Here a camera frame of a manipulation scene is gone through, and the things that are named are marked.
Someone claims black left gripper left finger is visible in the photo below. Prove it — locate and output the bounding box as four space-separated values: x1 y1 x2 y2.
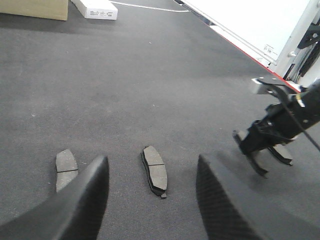
0 155 109 240

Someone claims long white box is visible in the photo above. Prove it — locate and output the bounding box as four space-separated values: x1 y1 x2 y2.
71 0 118 21

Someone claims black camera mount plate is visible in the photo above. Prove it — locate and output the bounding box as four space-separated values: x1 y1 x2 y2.
248 77 303 95

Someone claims large cardboard box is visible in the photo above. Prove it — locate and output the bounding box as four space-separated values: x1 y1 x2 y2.
0 0 69 21

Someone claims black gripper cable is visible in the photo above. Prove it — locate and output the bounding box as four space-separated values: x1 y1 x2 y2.
264 83 320 153

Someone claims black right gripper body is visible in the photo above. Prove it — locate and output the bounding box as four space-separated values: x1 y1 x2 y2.
240 79 320 154

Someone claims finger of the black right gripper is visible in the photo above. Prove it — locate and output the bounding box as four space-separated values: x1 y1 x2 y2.
267 146 288 165
232 130 268 178

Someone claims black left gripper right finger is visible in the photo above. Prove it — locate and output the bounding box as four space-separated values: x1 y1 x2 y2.
195 154 320 240

